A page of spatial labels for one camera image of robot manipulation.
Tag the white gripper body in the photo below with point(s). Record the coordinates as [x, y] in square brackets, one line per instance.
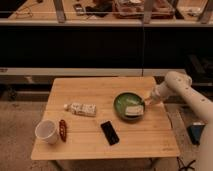
[150, 100]

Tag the green ceramic bowl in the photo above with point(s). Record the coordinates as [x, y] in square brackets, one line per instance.
[123, 100]

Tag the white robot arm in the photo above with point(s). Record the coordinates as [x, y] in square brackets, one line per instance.
[178, 83]

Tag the white sponge block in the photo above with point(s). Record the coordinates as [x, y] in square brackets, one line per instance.
[134, 110]

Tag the black smartphone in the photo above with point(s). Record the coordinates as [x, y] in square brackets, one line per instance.
[110, 133]

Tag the dark blue box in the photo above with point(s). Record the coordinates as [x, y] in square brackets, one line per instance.
[195, 132]

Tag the wooden table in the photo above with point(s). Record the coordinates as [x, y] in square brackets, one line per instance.
[148, 138]

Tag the white plastic bottle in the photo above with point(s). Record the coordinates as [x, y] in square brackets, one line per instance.
[80, 109]

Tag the tray with items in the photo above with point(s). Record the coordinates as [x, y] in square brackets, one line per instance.
[135, 9]

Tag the long workbench shelf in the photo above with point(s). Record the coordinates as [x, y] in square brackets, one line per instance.
[99, 13]

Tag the white paper cup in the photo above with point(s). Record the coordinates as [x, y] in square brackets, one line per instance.
[46, 131]

